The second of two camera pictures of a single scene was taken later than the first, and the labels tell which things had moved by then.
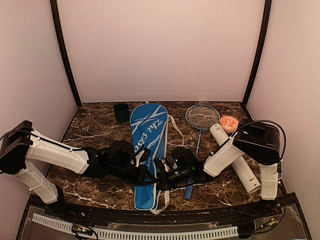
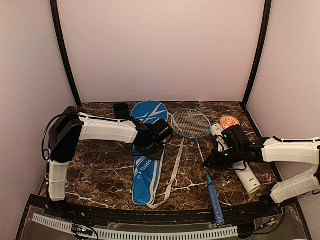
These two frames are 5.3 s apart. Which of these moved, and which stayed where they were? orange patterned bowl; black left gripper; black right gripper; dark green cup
Moved: black left gripper; black right gripper
Stayed: orange patterned bowl; dark green cup
